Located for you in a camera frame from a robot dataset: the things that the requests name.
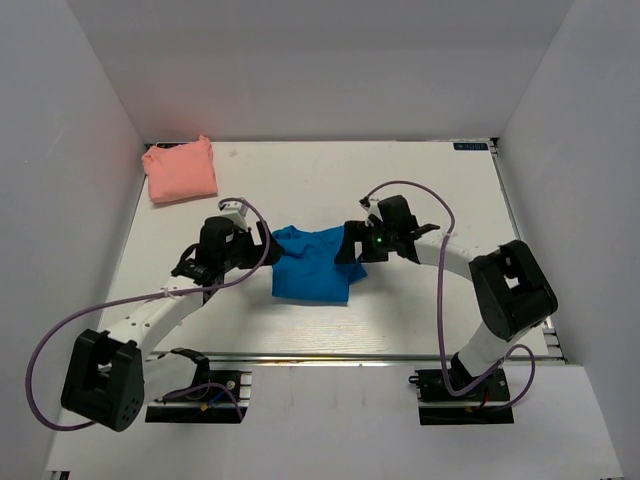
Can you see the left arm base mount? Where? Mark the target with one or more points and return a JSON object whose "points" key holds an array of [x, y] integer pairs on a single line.
{"points": [[224, 401]]}

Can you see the blue t-shirt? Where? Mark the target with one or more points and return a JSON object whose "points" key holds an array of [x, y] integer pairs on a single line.
{"points": [[306, 270]]}

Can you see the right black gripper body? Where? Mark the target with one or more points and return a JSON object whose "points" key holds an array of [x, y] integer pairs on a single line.
{"points": [[378, 242]]}

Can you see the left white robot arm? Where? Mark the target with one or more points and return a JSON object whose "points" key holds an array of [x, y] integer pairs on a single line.
{"points": [[113, 373]]}

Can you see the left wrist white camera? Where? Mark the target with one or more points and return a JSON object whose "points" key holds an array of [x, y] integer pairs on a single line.
{"points": [[234, 210]]}

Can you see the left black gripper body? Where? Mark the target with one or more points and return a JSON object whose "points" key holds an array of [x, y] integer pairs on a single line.
{"points": [[239, 256]]}

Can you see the folded pink t-shirt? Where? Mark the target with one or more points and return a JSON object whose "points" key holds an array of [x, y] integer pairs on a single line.
{"points": [[181, 172]]}

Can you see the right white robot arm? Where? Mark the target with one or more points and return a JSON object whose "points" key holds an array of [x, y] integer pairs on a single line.
{"points": [[512, 293]]}

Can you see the blue label sticker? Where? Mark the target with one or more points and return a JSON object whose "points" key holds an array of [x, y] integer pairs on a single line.
{"points": [[470, 146]]}

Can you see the wrist white camera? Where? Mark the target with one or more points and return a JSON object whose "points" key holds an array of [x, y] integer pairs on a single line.
{"points": [[234, 210], [373, 216]]}

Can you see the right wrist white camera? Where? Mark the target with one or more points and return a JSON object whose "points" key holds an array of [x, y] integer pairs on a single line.
{"points": [[373, 216]]}

